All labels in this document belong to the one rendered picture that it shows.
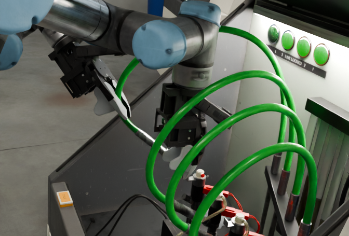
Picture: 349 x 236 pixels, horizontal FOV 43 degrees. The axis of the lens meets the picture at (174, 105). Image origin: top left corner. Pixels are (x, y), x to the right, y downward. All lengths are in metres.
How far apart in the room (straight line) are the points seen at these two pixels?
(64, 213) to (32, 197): 1.75
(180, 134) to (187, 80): 0.11
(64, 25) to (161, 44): 0.15
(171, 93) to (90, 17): 0.22
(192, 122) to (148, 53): 0.20
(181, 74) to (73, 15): 0.24
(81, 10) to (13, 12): 0.31
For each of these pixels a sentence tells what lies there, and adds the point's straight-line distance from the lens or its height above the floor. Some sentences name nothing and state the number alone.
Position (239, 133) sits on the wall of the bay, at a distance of 1.32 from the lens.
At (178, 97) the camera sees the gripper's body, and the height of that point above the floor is 1.31.
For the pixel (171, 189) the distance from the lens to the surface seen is 0.72.
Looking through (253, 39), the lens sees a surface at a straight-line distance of 0.93.
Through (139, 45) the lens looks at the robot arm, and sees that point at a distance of 0.70.
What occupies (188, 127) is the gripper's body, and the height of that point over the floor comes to 1.26.
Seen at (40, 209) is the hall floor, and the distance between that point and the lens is 2.75.
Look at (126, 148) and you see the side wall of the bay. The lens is 1.22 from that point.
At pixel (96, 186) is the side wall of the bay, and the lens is 1.26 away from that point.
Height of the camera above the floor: 1.60
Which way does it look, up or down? 22 degrees down
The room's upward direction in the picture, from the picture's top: 7 degrees clockwise
